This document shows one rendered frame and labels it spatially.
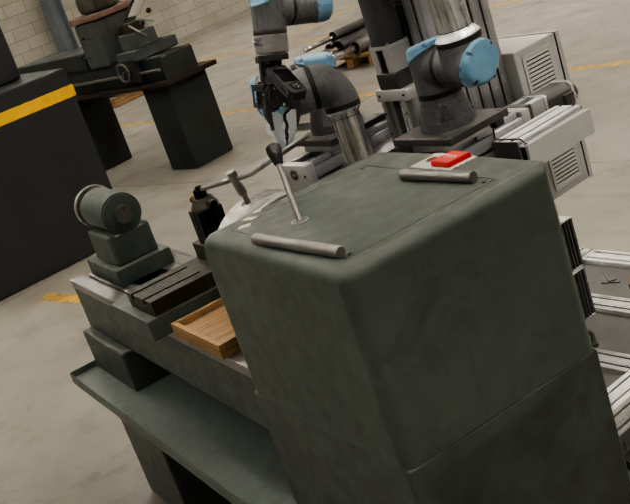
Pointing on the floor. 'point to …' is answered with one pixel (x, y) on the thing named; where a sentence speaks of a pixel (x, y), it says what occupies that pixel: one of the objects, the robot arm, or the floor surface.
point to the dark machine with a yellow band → (28, 170)
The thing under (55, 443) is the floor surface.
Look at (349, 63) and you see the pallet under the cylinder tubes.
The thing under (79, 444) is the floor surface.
